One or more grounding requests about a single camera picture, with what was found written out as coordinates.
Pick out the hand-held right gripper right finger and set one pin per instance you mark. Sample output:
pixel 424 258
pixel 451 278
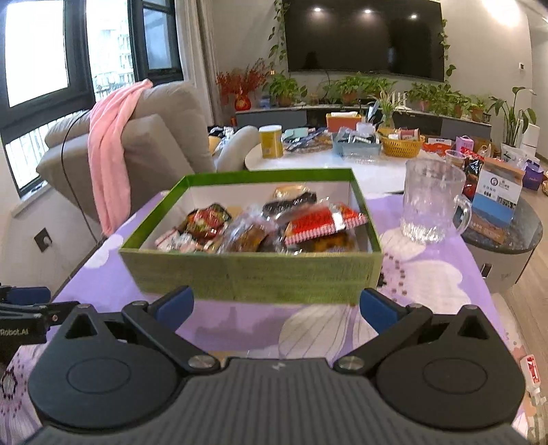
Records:
pixel 376 310

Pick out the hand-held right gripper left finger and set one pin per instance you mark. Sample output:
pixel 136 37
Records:
pixel 175 306

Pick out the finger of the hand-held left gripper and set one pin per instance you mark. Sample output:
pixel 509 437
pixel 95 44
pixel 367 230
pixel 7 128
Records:
pixel 28 296
pixel 38 311

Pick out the green cardboard box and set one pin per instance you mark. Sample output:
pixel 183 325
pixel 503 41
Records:
pixel 257 278

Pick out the red silver-seam snack packet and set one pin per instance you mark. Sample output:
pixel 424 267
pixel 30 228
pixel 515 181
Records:
pixel 317 222

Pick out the purple floral tablecloth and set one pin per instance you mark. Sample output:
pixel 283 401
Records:
pixel 428 278

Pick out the pile of snack packets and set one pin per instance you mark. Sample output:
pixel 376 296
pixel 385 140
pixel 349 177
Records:
pixel 248 235

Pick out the clear glass pitcher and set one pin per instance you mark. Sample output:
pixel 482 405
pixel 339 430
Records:
pixel 428 201

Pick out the round grey side table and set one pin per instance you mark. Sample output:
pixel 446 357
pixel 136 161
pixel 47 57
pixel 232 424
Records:
pixel 505 265

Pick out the white coffee table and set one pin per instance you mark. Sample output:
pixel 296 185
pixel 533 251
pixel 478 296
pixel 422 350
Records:
pixel 308 162

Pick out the grey plastic tray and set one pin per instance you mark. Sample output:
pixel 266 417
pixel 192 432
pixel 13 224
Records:
pixel 355 149

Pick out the red snack bags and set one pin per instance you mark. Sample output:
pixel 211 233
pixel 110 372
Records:
pixel 471 175

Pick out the yellow woven basket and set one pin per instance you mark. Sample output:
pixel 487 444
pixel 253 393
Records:
pixel 402 147

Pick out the red white small packet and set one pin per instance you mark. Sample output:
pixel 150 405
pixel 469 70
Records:
pixel 531 372

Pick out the blue white printed carton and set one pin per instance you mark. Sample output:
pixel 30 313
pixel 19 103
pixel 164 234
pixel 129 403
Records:
pixel 496 192

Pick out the pink towel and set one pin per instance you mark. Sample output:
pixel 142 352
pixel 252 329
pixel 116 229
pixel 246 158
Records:
pixel 111 149

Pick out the clear plastic cup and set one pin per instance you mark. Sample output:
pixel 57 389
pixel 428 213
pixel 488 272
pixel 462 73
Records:
pixel 455 159

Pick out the beige armchair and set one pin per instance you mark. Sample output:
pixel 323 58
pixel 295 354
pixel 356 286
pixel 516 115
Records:
pixel 171 128

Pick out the heap of assorted dark wrappers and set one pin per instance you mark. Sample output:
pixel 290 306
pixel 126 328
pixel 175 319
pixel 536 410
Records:
pixel 308 139

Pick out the pink gift box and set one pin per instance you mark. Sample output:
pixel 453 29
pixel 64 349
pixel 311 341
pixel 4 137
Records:
pixel 464 143

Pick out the yellow canister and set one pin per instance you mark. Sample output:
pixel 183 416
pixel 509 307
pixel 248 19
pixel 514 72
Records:
pixel 271 143

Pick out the orange tissue box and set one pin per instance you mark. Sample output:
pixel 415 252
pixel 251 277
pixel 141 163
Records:
pixel 342 123

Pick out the floral rug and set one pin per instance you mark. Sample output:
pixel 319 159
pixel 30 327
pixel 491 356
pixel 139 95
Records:
pixel 535 423

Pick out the grass plant in vase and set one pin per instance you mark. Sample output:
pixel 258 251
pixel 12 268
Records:
pixel 387 105

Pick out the purple gift bag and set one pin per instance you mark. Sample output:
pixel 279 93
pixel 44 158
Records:
pixel 533 175

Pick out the small white rack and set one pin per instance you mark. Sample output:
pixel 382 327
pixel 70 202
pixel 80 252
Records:
pixel 396 99

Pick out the grey television cabinet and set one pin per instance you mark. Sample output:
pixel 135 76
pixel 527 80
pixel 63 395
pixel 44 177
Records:
pixel 274 116

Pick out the row of green potted plants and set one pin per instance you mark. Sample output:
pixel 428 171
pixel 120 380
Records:
pixel 432 96

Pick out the wide green potted plant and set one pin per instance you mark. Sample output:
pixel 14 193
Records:
pixel 355 85

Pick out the red flower arrangement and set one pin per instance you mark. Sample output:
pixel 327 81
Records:
pixel 242 83

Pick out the small white cabinet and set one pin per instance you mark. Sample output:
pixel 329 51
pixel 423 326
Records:
pixel 531 135

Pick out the tall large-leaf plant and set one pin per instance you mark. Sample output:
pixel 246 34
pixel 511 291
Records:
pixel 516 115

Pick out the beige curtain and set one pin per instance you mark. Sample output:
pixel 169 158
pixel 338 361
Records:
pixel 197 64

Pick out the black framed window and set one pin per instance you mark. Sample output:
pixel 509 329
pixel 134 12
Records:
pixel 77 42

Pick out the hanging green vine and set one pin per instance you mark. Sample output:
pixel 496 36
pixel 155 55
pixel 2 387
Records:
pixel 279 34
pixel 446 47

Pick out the dark wall socket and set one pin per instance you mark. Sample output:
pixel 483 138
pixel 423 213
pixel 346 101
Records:
pixel 43 240

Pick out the black wall television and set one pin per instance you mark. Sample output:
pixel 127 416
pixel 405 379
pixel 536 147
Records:
pixel 364 38

